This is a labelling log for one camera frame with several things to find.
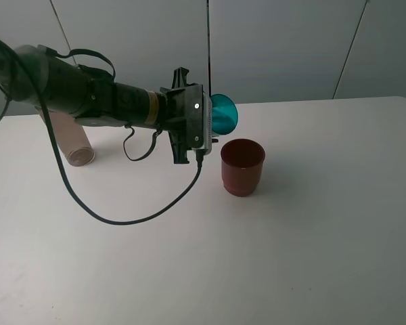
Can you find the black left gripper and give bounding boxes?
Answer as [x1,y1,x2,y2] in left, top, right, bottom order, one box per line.
[160,67,204,165]

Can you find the translucent teal plastic cup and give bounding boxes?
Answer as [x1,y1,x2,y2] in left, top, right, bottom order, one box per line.
[210,94,238,135]

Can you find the clear smoky plastic bottle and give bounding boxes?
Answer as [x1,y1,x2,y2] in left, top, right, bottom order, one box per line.
[49,111,95,167]

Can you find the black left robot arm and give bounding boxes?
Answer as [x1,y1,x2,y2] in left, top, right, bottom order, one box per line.
[0,40,211,165]

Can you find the red plastic cup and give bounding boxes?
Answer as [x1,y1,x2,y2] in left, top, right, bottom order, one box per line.
[221,139,265,197]

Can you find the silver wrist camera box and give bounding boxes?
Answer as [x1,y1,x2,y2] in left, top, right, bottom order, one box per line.
[192,92,212,155]

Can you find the black camera cable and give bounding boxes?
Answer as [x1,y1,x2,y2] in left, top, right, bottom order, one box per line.
[0,32,206,226]

